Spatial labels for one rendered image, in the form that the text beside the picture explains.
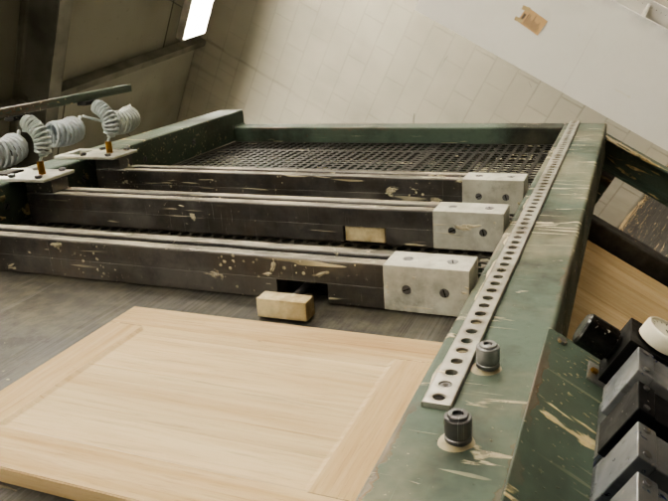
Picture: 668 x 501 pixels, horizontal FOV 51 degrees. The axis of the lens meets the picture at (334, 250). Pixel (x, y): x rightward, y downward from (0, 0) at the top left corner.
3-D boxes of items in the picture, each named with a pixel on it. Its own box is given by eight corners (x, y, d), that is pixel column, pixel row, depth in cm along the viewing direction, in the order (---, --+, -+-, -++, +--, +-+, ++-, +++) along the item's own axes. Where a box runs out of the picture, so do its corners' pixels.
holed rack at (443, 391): (450, 411, 68) (450, 406, 68) (420, 406, 69) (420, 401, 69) (580, 122, 211) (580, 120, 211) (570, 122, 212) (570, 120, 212)
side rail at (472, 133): (560, 164, 209) (562, 127, 206) (237, 158, 251) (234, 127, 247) (563, 158, 216) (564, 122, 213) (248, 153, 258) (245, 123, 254)
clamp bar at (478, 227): (501, 256, 121) (503, 115, 113) (-11, 221, 166) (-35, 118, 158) (510, 239, 129) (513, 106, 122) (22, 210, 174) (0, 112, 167)
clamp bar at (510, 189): (521, 217, 141) (524, 95, 133) (61, 195, 186) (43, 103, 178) (528, 204, 150) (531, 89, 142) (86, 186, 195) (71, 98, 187)
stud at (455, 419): (468, 452, 61) (468, 422, 61) (440, 447, 62) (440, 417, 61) (474, 436, 64) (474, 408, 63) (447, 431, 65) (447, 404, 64)
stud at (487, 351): (497, 375, 74) (497, 350, 73) (473, 372, 75) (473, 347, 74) (501, 364, 76) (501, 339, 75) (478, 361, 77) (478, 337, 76)
